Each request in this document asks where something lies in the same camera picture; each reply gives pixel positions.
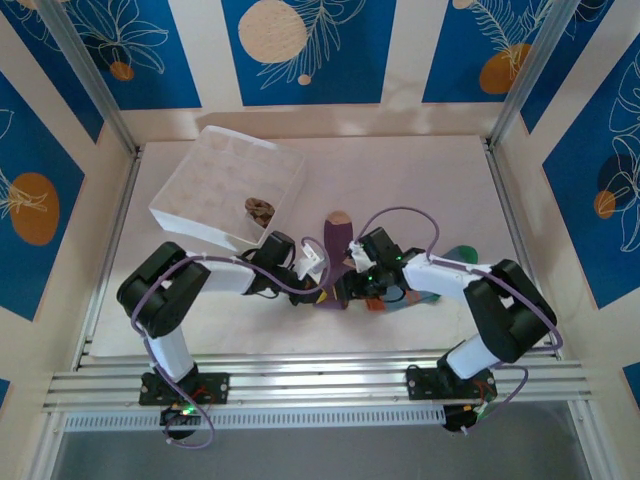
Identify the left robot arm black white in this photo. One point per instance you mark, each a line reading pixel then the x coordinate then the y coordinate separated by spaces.
pixel 165 290

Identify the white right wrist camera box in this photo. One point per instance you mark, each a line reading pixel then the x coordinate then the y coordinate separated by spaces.
pixel 361 257

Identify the purple sock with beige toe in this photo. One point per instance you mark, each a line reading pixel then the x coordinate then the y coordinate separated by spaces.
pixel 337 240

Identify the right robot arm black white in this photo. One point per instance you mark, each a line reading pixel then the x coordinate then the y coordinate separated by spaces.
pixel 505 310

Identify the clear plastic compartment box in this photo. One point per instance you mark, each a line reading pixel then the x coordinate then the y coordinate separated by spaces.
pixel 220 170

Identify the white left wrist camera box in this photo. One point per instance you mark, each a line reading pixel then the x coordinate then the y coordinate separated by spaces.
pixel 314 260

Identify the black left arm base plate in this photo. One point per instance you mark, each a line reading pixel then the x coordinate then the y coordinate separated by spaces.
pixel 215 387

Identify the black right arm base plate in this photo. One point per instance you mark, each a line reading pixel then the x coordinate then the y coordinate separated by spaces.
pixel 420 385

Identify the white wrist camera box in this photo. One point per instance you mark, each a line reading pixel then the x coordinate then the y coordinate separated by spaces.
pixel 314 260
pixel 361 257

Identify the beige brown argyle sock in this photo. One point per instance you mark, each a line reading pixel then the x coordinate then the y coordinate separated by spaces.
pixel 259 211

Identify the black controller module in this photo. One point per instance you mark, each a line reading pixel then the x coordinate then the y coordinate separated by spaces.
pixel 175 419
pixel 457 419

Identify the aluminium corner post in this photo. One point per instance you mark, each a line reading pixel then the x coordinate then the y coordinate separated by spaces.
pixel 87 65
pixel 532 65

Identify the grey-blue sock with orange cuff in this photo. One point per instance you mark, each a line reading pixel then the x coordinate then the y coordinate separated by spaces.
pixel 462 254

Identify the aluminium rail frame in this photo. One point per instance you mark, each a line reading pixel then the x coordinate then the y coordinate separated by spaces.
pixel 320 380

